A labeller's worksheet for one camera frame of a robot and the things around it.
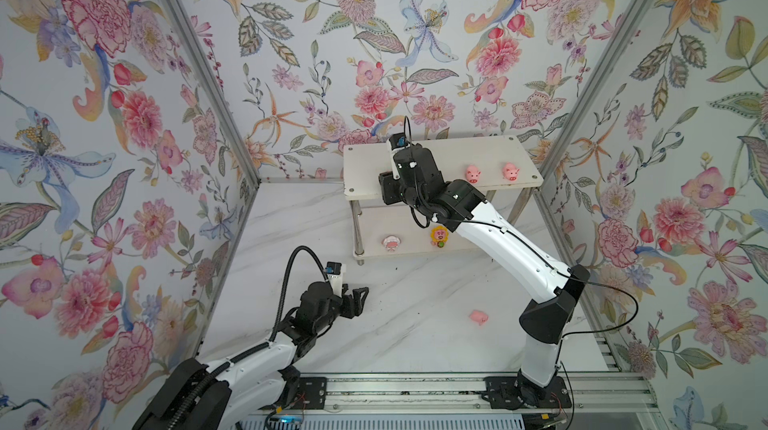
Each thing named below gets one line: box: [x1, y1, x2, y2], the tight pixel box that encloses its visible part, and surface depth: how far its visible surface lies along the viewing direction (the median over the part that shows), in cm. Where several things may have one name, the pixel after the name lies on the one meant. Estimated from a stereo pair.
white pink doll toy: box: [381, 234, 402, 252], surface depth 92 cm
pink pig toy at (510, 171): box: [502, 162, 520, 182], surface depth 75 cm
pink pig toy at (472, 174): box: [465, 164, 482, 185], surface depth 74 cm
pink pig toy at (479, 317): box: [468, 310, 489, 326], surface depth 86 cm
